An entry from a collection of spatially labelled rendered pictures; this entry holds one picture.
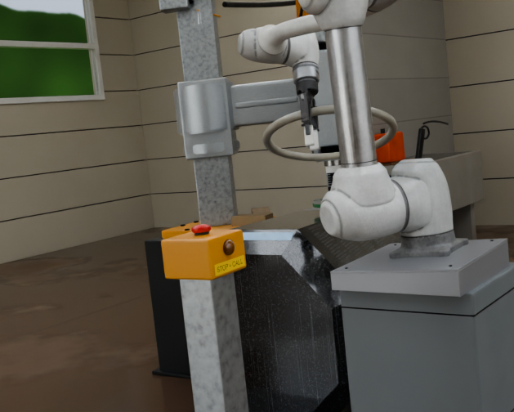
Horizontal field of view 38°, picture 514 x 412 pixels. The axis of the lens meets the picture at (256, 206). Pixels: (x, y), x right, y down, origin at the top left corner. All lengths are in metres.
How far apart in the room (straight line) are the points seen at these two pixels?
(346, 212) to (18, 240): 7.79
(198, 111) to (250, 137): 5.83
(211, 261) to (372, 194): 0.74
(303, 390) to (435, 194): 1.18
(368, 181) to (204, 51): 2.14
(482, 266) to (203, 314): 0.91
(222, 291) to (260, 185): 8.27
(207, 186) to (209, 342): 2.58
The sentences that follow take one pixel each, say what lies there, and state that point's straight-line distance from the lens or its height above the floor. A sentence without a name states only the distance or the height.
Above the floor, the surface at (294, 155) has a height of 1.16.
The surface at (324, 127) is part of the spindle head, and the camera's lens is 3.32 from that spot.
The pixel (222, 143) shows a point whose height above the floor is 1.22.
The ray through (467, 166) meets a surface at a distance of 6.97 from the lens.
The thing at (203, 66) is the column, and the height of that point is 1.63.
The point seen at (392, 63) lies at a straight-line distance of 7.23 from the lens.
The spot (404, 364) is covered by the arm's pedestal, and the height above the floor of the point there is 0.59.
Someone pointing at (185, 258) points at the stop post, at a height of 1.04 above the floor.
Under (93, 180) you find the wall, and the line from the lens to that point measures 10.34.
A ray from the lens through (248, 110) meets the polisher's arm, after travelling 4.01.
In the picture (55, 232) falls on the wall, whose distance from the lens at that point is 9.93.
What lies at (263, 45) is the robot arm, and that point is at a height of 1.54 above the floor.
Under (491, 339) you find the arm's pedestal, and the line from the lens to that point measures 2.16.
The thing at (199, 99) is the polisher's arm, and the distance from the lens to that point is 3.95.
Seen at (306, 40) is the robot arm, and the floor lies 1.55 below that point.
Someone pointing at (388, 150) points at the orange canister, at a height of 0.97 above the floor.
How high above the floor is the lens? 1.28
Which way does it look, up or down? 6 degrees down
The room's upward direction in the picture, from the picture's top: 6 degrees counter-clockwise
